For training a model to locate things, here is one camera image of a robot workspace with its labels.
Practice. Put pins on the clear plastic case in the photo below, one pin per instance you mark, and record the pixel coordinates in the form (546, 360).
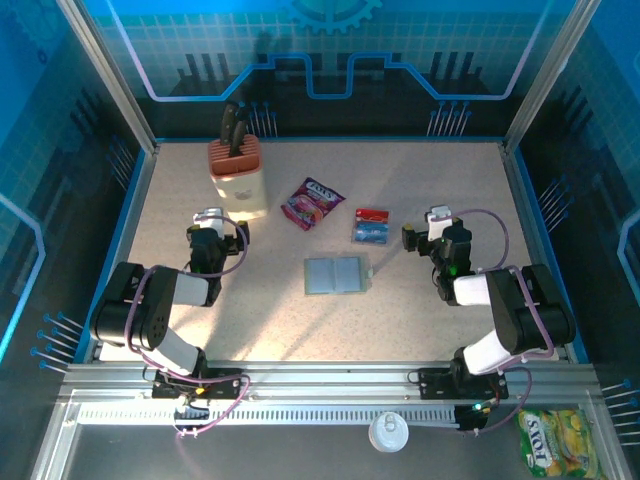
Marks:
(345, 275)

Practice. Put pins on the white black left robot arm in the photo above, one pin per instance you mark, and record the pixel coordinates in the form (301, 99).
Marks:
(187, 290)

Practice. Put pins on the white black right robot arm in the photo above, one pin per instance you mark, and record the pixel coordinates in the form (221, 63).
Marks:
(472, 292)

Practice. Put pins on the cream knife block bear emblem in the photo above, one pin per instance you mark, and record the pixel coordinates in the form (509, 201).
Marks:
(235, 165)

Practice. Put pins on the purple candy bag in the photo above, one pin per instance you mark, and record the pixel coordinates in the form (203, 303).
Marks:
(312, 202)

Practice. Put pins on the white round can lid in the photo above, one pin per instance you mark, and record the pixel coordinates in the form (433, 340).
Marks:
(388, 432)

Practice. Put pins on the yellow green candy bag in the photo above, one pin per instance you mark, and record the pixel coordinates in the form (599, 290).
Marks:
(555, 442)

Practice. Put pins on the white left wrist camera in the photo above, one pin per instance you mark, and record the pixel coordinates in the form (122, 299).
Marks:
(209, 220)

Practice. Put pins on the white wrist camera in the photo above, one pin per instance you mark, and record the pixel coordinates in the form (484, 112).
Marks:
(439, 220)
(209, 220)

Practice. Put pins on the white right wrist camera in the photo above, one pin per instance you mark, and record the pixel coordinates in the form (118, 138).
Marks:
(439, 220)

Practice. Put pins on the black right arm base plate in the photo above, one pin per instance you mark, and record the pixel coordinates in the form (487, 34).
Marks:
(435, 382)

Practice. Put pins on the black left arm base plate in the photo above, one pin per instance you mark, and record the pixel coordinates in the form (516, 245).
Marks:
(227, 377)

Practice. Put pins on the aluminium frame rail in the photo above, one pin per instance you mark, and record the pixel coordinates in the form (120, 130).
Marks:
(325, 380)

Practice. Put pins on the aluminium frame post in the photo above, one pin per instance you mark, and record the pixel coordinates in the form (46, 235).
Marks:
(545, 75)
(105, 75)

